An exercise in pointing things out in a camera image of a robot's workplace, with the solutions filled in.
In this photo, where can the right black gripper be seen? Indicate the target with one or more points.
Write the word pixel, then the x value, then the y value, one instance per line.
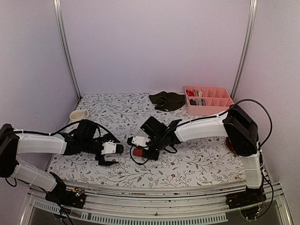
pixel 154 156

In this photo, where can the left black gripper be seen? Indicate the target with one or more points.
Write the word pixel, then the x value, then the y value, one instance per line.
pixel 101 160

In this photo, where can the red underwear white waistband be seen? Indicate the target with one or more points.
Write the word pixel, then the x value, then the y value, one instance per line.
pixel 138 151

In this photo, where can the dark olive cloth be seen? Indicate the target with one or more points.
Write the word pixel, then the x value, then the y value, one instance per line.
pixel 167 101

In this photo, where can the pink divided organizer tray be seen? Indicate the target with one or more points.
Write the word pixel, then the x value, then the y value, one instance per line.
pixel 206 100

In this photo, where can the cream ceramic cup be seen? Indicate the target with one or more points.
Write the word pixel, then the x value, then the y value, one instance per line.
pixel 78 115

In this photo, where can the right robot arm white sleeve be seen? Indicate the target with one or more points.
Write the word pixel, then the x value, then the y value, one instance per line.
pixel 243 134

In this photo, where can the robot arm white sleeve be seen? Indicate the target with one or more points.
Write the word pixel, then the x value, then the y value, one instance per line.
pixel 15 142
pixel 243 134

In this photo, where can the floral patterned table mat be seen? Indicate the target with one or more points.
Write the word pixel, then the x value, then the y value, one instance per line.
pixel 198 162

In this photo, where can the red floral saucer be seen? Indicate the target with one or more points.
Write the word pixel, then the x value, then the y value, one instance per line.
pixel 230 146

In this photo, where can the left robot arm white sleeve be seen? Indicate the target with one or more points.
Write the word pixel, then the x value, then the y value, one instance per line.
pixel 15 142

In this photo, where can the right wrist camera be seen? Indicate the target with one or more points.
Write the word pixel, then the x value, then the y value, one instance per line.
pixel 153 128

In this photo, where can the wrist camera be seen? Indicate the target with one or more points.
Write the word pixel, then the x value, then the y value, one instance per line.
pixel 85 130
pixel 153 128

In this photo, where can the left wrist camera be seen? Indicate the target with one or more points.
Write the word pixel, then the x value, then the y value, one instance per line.
pixel 85 130

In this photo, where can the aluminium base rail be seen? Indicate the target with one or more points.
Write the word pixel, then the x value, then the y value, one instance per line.
pixel 207 205

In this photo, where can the left aluminium frame post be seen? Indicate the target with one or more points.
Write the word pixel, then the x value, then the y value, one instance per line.
pixel 66 51

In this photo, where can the aluminium frame post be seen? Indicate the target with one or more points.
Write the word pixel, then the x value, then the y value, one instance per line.
pixel 66 51
pixel 245 47

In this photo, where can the right aluminium frame post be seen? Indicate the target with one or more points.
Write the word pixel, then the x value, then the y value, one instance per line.
pixel 245 47

